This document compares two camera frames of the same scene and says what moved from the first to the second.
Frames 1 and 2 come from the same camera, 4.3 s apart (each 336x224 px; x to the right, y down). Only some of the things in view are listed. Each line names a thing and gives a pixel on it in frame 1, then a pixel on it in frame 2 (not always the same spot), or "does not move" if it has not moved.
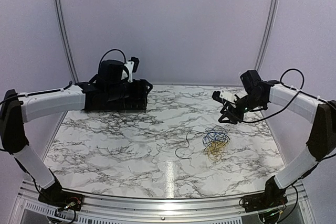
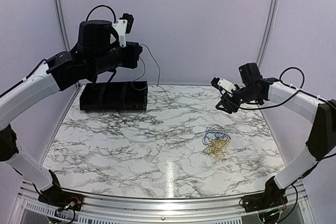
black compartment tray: x=125 y=94 does not move
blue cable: x=217 y=134 does not move
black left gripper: x=139 y=92 to x=134 y=50
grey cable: x=187 y=147 to x=144 y=71
